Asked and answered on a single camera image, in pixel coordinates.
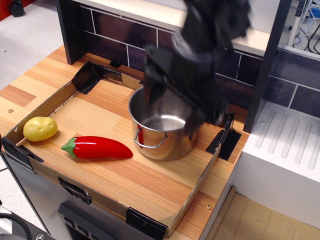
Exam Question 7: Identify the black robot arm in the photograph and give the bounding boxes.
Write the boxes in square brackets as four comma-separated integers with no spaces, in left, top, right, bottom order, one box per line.
[143,0,251,136]

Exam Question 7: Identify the yellow toy potato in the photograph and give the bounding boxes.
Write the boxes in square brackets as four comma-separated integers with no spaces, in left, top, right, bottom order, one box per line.
[23,116,58,142]

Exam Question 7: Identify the dark grey shelf post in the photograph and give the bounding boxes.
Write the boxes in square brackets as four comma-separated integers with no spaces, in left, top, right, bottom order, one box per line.
[243,0,292,133]

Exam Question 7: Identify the shiny metal pot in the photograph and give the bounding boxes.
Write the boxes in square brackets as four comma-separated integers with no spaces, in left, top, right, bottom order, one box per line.
[128,87,197,161]

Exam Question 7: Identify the white toy sink drainboard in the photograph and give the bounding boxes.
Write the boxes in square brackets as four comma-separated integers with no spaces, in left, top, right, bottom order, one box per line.
[233,102,320,228]

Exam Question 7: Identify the white cables in background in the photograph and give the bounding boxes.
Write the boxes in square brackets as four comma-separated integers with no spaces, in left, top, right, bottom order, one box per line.
[287,0,320,55]

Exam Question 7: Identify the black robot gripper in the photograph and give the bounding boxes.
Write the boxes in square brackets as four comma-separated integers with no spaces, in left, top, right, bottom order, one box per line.
[143,44,229,140]

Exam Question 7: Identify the taped cardboard fence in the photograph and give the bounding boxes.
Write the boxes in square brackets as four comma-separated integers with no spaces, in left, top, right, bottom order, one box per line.
[2,61,236,240]

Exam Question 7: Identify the red toy chili pepper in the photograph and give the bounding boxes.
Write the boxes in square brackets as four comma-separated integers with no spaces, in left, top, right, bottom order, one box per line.
[61,136,133,159]

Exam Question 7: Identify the black toy oven front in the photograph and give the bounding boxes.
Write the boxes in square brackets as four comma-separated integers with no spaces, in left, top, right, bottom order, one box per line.
[57,202,118,240]

